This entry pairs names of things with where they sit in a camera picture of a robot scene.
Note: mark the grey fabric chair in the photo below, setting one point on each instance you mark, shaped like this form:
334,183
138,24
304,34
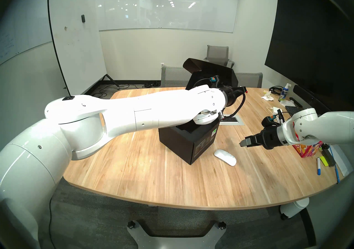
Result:
250,80

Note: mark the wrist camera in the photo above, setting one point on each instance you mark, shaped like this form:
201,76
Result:
214,80
271,120

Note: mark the large black wall screen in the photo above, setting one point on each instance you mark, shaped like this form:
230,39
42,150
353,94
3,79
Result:
309,43

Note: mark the whiteboard cleaner spray bottle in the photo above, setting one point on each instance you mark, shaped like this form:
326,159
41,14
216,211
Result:
284,94

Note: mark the white power adapter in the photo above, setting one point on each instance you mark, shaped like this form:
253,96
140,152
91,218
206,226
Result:
275,110

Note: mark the black video bar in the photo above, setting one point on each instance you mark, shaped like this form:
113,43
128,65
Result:
307,96

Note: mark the silver table outlet panel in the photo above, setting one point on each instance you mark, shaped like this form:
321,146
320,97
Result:
239,122

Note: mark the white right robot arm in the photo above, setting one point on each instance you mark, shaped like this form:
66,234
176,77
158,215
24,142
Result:
326,126

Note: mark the crumpled white tissue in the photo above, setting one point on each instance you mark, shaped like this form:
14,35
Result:
267,97
287,103

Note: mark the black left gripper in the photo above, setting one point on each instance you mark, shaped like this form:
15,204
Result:
233,95

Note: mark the blue pen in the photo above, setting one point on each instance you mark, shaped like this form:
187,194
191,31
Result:
336,172

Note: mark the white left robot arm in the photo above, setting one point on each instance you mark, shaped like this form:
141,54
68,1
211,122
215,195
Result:
124,113

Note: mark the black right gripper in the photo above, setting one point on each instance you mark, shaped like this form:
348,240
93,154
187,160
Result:
269,138

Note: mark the white computer mouse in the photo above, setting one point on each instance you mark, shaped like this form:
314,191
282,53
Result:
225,157

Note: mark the colourful tissue box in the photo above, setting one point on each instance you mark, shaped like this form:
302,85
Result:
305,149

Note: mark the black cardboard box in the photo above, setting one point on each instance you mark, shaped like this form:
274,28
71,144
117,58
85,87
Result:
190,143

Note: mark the grey mesh chair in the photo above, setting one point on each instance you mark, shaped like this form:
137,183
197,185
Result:
172,77

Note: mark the grey office chair with armrests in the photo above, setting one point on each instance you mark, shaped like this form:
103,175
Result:
218,53

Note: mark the yellow sticky note pad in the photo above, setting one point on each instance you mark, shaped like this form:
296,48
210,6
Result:
323,161

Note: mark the black slim remote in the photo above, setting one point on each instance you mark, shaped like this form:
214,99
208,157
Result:
296,102

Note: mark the wall glass whiteboard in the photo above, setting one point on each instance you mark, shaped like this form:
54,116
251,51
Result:
16,38
166,8

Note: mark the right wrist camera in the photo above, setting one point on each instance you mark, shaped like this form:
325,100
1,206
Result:
271,120

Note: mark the rolling whiteboard with stand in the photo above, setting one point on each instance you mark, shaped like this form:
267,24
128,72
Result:
77,49

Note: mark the blue marker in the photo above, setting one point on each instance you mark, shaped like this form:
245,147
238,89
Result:
319,167

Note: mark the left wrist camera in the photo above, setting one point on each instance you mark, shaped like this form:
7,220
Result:
214,80

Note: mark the black keyboard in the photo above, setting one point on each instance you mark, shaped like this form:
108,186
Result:
292,109

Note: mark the black whiteboard eraser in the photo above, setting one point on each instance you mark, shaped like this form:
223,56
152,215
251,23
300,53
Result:
328,155

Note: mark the grey robot base frame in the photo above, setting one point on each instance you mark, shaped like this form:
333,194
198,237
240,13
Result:
177,241

